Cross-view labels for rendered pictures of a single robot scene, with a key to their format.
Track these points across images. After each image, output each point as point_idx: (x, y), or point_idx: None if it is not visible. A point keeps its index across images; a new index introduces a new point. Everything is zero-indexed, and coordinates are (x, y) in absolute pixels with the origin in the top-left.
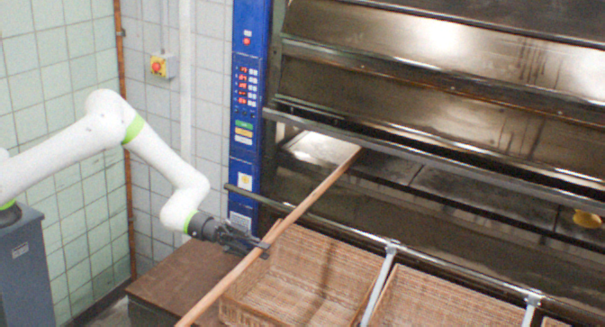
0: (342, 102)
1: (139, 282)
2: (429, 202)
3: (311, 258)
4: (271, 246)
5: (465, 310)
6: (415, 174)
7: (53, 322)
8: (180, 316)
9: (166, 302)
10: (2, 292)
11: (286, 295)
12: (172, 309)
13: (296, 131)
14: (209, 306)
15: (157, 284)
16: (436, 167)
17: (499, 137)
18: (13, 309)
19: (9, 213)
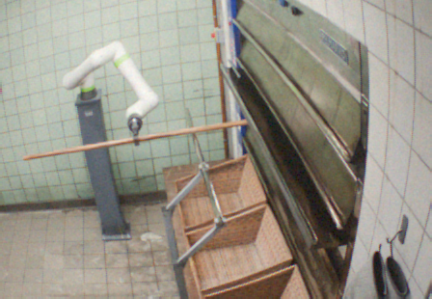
0: (252, 67)
1: (172, 168)
2: None
3: (249, 187)
4: (238, 172)
5: (276, 247)
6: None
7: (106, 159)
8: (166, 190)
9: (169, 181)
10: (80, 129)
11: (227, 206)
12: (167, 185)
13: None
14: None
15: (177, 172)
16: (246, 120)
17: (284, 107)
18: (86, 141)
19: (87, 94)
